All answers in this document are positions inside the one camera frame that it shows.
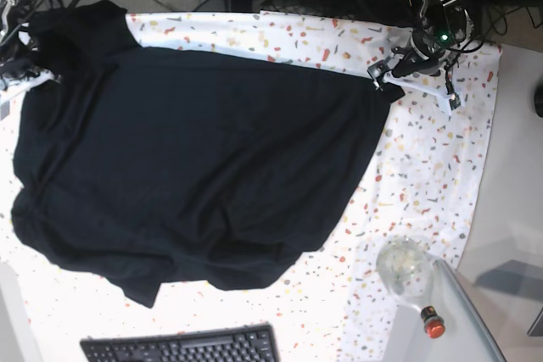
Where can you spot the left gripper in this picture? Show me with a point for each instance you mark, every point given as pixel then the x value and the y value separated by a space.
pixel 423 54

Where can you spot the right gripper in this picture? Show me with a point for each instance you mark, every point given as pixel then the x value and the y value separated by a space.
pixel 18 60

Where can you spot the black t-shirt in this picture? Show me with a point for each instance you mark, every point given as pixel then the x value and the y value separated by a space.
pixel 146 165

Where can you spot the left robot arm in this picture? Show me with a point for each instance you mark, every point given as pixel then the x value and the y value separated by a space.
pixel 441 32

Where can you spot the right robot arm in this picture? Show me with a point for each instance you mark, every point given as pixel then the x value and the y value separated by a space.
pixel 15 16

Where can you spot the terrazzo pattern table cloth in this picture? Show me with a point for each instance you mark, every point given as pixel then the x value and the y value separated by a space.
pixel 330 305

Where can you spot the clear glass bottle red cap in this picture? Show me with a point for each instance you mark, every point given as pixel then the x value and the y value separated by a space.
pixel 407 273

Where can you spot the black keyboard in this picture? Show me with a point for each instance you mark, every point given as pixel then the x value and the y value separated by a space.
pixel 248 343

